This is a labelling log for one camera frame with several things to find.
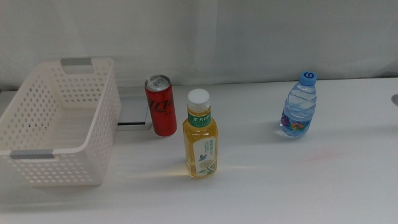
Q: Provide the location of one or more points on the clear water bottle blue cap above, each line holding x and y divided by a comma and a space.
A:
299, 105

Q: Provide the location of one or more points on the yellow tea bottle green label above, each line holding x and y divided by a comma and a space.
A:
200, 137

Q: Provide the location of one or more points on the red cola can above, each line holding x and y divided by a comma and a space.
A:
161, 112

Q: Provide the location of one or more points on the white perforated plastic basket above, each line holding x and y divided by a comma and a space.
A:
99, 124

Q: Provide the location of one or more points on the grey round table grommet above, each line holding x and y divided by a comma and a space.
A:
395, 100

